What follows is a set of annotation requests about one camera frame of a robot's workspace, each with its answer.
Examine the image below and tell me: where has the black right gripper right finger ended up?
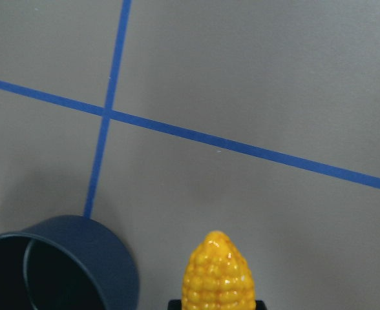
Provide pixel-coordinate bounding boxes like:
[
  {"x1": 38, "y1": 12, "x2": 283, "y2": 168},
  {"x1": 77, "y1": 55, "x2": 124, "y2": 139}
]
[{"x1": 255, "y1": 300, "x2": 266, "y2": 310}]

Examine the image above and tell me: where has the dark blue saucepan purple handle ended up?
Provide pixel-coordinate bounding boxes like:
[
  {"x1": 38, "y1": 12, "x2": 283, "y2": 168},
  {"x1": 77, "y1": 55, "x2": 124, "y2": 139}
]
[{"x1": 0, "y1": 215, "x2": 140, "y2": 309}]

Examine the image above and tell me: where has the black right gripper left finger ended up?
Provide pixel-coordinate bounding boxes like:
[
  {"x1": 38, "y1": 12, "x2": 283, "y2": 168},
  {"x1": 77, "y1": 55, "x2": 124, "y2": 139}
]
[{"x1": 167, "y1": 299, "x2": 182, "y2": 310}]

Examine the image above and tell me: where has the yellow corn cob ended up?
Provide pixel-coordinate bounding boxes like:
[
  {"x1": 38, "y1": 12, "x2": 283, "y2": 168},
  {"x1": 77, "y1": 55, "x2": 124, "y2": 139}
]
[{"x1": 181, "y1": 231, "x2": 256, "y2": 309}]

